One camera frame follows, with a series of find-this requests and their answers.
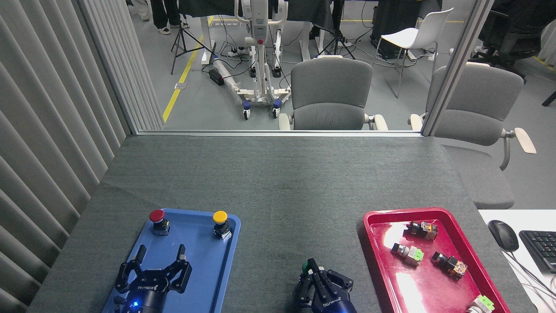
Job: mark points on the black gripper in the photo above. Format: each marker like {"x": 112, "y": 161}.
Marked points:
{"x": 332, "y": 305}
{"x": 152, "y": 291}

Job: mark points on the green push button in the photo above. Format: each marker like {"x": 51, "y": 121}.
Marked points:
{"x": 305, "y": 265}

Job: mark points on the red push button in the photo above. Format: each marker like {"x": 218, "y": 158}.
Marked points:
{"x": 157, "y": 215}

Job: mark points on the yellow push button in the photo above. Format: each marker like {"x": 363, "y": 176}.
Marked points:
{"x": 220, "y": 216}

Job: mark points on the blue plastic tray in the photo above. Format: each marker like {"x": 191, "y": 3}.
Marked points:
{"x": 208, "y": 269}

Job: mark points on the red plastic tray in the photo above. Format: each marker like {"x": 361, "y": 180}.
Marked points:
{"x": 434, "y": 291}

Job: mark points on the black computer mouse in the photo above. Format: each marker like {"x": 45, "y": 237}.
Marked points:
{"x": 504, "y": 234}

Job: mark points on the grey office chair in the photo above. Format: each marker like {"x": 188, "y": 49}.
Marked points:
{"x": 330, "y": 87}
{"x": 478, "y": 117}

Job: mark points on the black power adapter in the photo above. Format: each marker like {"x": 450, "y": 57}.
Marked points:
{"x": 216, "y": 77}

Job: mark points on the black keyboard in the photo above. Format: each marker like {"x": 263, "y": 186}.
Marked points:
{"x": 541, "y": 250}

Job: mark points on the white desk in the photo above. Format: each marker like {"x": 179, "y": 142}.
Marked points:
{"x": 534, "y": 219}

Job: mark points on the black tripod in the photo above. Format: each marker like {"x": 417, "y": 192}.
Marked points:
{"x": 179, "y": 39}

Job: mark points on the person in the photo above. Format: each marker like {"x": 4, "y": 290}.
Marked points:
{"x": 165, "y": 13}

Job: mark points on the white plastic chair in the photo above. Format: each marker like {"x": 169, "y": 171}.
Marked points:
{"x": 412, "y": 37}

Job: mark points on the white stand on wheels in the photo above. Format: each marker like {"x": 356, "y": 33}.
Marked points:
{"x": 259, "y": 26}

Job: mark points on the black office chair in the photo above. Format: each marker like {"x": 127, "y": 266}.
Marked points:
{"x": 512, "y": 30}

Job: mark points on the silver switch with green end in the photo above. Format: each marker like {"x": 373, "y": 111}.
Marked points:
{"x": 408, "y": 253}

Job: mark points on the black switch with orange face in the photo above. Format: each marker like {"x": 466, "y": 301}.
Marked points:
{"x": 422, "y": 229}

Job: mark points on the black switch with orange block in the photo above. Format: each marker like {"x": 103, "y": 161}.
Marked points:
{"x": 451, "y": 265}

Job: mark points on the white switch with green base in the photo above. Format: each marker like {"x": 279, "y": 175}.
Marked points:
{"x": 481, "y": 304}

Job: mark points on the silver table rail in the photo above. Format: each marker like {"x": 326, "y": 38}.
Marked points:
{"x": 260, "y": 133}

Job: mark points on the silver post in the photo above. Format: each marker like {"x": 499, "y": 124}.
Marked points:
{"x": 456, "y": 65}

